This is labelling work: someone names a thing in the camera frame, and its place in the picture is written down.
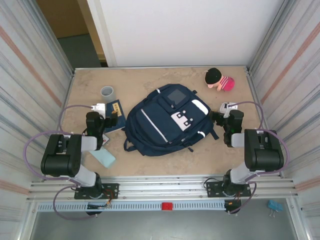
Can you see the blue book with yellow label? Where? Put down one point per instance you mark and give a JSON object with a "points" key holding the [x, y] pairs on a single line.
{"points": [[120, 117]]}

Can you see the light blue pencil case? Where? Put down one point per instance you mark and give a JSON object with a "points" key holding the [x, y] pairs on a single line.
{"points": [[106, 158]]}

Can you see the navy blue backpack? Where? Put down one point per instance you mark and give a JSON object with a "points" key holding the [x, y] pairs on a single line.
{"points": [[162, 125]]}

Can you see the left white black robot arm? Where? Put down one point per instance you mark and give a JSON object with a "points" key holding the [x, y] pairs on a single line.
{"points": [[60, 155]]}

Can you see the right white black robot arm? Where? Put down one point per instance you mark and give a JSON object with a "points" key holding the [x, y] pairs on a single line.
{"points": [[265, 150]]}

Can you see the grey plastic cup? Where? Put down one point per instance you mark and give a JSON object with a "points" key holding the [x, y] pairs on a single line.
{"points": [[108, 93]]}

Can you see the pink plush doll black hair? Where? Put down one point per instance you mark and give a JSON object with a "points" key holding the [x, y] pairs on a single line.
{"points": [[225, 82]]}

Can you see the blue binder clip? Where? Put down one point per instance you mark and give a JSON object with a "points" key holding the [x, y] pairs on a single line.
{"points": [[275, 205]]}

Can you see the red block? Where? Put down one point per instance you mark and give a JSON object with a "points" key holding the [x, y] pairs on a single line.
{"points": [[167, 206]]}

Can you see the brown wooden door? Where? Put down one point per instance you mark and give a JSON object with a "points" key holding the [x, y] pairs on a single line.
{"points": [[67, 17]]}

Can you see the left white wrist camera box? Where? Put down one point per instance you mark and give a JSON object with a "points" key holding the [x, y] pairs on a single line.
{"points": [[98, 108]]}

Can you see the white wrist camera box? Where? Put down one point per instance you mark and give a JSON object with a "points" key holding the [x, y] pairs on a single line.
{"points": [[98, 108], [228, 106]]}

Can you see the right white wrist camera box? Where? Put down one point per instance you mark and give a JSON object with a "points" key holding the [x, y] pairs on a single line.
{"points": [[228, 106]]}

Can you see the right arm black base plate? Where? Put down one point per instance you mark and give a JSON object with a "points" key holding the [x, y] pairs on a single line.
{"points": [[215, 187]]}

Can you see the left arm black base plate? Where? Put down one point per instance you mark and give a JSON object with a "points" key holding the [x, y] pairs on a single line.
{"points": [[112, 190]]}

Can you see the translucent enclosure side panel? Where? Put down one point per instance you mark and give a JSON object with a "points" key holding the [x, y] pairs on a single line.
{"points": [[25, 87], [295, 75]]}

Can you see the aluminium mounting rail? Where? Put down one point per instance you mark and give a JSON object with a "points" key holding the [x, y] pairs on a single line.
{"points": [[162, 186]]}

